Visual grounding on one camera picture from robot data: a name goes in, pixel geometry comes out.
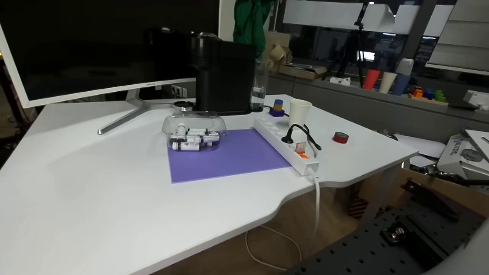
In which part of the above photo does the purple paper mat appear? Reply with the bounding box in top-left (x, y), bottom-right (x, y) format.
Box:
top-left (167, 128), bottom-right (294, 186)

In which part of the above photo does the white power strip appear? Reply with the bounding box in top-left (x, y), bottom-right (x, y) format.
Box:
top-left (252, 118), bottom-right (323, 180)

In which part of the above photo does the blue yellow red toy stack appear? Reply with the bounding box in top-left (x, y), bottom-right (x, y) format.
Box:
top-left (269, 99), bottom-right (287, 120)

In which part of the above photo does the clear glass bowl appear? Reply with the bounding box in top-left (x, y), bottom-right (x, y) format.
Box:
top-left (161, 109), bottom-right (228, 155)

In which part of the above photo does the clear water tank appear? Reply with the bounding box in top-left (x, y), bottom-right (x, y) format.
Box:
top-left (251, 57), bottom-right (271, 112)

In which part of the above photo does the white paper cup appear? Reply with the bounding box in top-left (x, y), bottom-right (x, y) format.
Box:
top-left (287, 99), bottom-right (313, 128)

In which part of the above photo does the round coffee machine drip tray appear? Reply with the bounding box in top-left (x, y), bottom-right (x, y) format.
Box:
top-left (171, 100), bottom-right (197, 115)

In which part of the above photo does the black coffee machine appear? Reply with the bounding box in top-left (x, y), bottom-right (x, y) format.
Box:
top-left (190, 31), bottom-right (258, 117)

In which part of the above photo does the cardboard box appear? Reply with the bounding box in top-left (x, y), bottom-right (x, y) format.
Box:
top-left (263, 31), bottom-right (294, 70)

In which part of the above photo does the red round cap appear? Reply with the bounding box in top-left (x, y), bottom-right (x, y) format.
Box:
top-left (332, 131), bottom-right (352, 146)

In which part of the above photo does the green hanging cloth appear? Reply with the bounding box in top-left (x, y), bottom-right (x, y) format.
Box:
top-left (232, 0), bottom-right (277, 59)

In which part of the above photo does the silver monitor stand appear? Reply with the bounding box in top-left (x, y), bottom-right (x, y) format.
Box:
top-left (96, 91), bottom-right (150, 138)

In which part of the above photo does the grey side counter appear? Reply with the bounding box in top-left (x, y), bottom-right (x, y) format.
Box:
top-left (268, 74), bottom-right (489, 146)

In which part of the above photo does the red plastic cup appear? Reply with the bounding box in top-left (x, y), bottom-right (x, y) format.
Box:
top-left (361, 68), bottom-right (382, 94)

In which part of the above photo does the cream plastic cup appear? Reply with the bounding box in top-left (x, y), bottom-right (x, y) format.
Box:
top-left (378, 71), bottom-right (399, 97)

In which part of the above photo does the blue plastic cup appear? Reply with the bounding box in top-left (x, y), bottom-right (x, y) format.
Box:
top-left (391, 74), bottom-right (413, 99)

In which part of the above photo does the black perforated breadboard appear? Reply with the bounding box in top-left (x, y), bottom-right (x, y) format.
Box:
top-left (283, 202), bottom-right (486, 275)

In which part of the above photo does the white framed computer monitor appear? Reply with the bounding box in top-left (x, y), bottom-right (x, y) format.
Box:
top-left (0, 0), bottom-right (226, 111)

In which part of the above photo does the green small toy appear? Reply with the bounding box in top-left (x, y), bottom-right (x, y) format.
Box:
top-left (433, 89), bottom-right (451, 105)

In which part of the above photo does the white grey device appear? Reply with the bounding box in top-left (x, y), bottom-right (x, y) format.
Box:
top-left (436, 129), bottom-right (489, 181)

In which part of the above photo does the white small box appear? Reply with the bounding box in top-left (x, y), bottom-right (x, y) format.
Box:
top-left (462, 89), bottom-right (489, 112)

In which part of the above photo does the black plug with cable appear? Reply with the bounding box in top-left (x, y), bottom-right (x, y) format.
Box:
top-left (281, 123), bottom-right (324, 154)

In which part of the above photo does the white power strip cable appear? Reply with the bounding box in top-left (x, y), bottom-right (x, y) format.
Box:
top-left (243, 172), bottom-right (324, 274)

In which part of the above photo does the black camera tripod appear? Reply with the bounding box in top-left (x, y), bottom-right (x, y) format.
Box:
top-left (335, 0), bottom-right (378, 88)

